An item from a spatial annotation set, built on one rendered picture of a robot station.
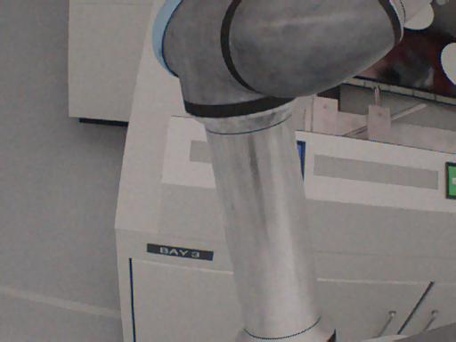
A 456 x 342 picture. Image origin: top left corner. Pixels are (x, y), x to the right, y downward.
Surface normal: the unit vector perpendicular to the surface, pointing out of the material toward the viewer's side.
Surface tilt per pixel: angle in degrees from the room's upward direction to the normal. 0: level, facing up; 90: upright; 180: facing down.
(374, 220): 90
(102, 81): 90
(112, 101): 90
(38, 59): 0
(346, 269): 90
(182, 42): 74
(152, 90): 0
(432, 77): 0
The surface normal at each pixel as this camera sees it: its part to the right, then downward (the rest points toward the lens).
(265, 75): -0.37, 0.72
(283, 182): 0.56, 0.20
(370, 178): 0.08, -0.49
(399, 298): -0.08, 0.86
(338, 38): 0.12, 0.32
